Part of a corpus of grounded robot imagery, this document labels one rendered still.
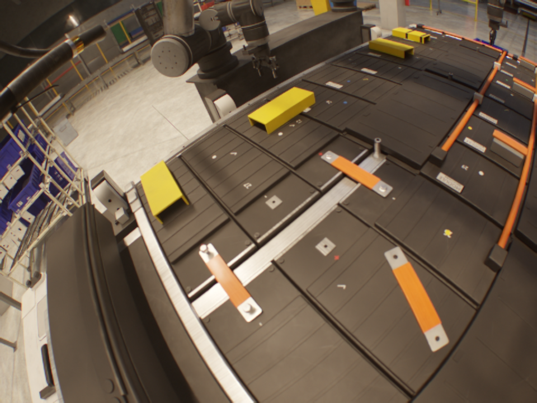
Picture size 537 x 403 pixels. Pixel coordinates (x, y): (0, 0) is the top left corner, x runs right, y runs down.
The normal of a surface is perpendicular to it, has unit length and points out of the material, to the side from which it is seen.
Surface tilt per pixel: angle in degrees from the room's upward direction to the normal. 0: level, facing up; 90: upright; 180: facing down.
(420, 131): 0
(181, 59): 92
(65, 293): 0
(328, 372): 0
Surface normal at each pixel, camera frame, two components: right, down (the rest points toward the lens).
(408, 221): -0.25, -0.61
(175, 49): -0.14, 0.76
